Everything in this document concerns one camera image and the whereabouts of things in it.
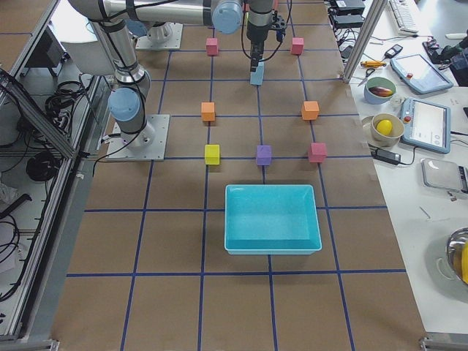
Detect light blue block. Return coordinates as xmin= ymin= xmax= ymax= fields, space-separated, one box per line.
xmin=249 ymin=62 xmax=265 ymax=86

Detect black small device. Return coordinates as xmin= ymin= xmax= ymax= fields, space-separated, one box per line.
xmin=384 ymin=45 xmax=403 ymax=59

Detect teach pendant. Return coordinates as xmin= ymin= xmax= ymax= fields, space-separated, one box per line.
xmin=390 ymin=54 xmax=453 ymax=94
xmin=400 ymin=98 xmax=451 ymax=154

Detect steel bowl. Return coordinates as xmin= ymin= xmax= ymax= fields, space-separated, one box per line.
xmin=445 ymin=227 xmax=467 ymax=286

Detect pink block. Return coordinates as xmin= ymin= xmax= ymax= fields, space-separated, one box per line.
xmin=290 ymin=37 xmax=304 ymax=56
xmin=205 ymin=37 xmax=219 ymax=56
xmin=308 ymin=143 xmax=328 ymax=163

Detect cyan tray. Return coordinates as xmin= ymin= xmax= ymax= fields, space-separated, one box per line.
xmin=224 ymin=184 xmax=322 ymax=255

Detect pink block far left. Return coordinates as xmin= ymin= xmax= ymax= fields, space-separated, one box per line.
xmin=308 ymin=143 xmax=328 ymax=163

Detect pink block left middle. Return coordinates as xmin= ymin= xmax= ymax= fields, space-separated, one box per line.
xmin=290 ymin=37 xmax=304 ymax=56

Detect teach pendant lower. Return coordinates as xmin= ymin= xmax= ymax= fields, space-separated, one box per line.
xmin=400 ymin=98 xmax=451 ymax=154

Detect aluminium frame post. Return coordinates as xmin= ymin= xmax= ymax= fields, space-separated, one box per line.
xmin=342 ymin=0 xmax=388 ymax=83

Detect kitchen scale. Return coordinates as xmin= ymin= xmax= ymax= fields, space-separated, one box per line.
xmin=421 ymin=158 xmax=467 ymax=194

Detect black power adapter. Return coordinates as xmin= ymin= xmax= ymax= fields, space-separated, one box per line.
xmin=371 ymin=148 xmax=401 ymax=165

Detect orange block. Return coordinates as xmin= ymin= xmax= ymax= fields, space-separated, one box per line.
xmin=301 ymin=101 xmax=320 ymax=121
xmin=200 ymin=102 xmax=216 ymax=122

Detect yellow block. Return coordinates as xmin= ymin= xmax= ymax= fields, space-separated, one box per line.
xmin=204 ymin=144 xmax=221 ymax=165

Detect teach pendant upper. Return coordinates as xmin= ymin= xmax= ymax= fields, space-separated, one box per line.
xmin=390 ymin=54 xmax=453 ymax=94

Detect white keyboard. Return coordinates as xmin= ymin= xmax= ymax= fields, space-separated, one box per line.
xmin=388 ymin=0 xmax=419 ymax=34

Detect orange block right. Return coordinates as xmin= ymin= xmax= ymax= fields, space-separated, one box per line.
xmin=200 ymin=102 xmax=216 ymax=122

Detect purple block far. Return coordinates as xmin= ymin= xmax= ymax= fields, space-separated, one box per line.
xmin=256 ymin=145 xmax=272 ymax=166

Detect orange block left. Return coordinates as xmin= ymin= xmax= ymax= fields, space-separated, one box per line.
xmin=301 ymin=101 xmax=320 ymax=121

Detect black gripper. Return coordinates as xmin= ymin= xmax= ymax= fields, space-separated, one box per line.
xmin=247 ymin=10 xmax=286 ymax=72

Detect pink block right middle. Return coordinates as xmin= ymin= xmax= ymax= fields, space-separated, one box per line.
xmin=205 ymin=37 xmax=219 ymax=56

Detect cream bowl with lemon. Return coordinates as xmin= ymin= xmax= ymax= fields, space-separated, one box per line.
xmin=370 ymin=113 xmax=404 ymax=147

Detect yellow handled tool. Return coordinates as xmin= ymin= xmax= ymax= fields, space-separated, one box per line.
xmin=360 ymin=60 xmax=387 ymax=69

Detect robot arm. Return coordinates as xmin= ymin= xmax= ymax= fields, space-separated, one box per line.
xmin=70 ymin=1 xmax=287 ymax=75
xmin=70 ymin=1 xmax=154 ymax=148

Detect scissors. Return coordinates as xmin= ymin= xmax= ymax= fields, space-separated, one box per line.
xmin=358 ymin=68 xmax=376 ymax=86

